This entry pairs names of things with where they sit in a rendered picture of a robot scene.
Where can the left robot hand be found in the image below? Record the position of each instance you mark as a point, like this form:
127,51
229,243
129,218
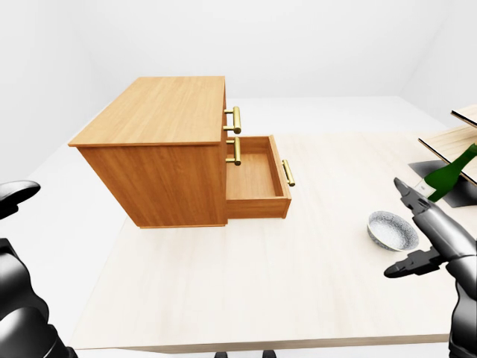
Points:
16,195

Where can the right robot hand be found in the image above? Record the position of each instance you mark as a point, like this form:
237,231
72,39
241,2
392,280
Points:
439,231

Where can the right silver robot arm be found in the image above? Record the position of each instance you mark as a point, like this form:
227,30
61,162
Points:
466,306

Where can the patterned black and white bowl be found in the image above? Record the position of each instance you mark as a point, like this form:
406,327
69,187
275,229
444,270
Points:
391,231

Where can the wooden cabinet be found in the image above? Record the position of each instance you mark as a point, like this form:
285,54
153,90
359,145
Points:
156,149

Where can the flat dark stove plate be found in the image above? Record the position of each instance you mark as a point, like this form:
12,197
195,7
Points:
460,195

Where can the green wine bottle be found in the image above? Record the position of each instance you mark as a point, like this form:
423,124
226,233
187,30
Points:
445,177

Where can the pale wooden rack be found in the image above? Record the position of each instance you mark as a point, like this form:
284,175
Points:
447,143

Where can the open wooden drawer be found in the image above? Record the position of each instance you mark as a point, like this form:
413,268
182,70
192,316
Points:
253,175

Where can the small dark shape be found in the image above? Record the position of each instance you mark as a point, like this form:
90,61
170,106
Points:
220,354
268,354

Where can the closed wooden drawer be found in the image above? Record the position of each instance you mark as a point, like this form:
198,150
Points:
227,151
225,118

